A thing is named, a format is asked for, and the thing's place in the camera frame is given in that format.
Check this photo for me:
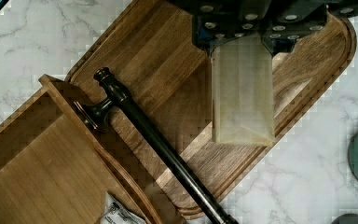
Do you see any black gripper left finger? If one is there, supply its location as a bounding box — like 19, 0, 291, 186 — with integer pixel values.
192, 0, 261, 56

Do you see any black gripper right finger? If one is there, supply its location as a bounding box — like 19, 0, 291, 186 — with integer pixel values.
260, 0, 327, 56

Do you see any pale butter stick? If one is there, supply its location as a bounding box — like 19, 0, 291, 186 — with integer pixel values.
211, 34, 275, 147

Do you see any wooden cutting board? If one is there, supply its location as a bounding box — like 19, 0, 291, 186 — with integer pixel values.
66, 0, 356, 224

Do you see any white plastic packet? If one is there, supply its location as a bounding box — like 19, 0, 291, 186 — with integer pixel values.
98, 193, 146, 224

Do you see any open wooden drawer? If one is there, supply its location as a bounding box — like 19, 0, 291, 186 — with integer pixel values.
0, 74, 187, 224

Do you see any black drawer handle bar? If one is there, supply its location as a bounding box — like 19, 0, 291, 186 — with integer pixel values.
75, 67, 239, 224

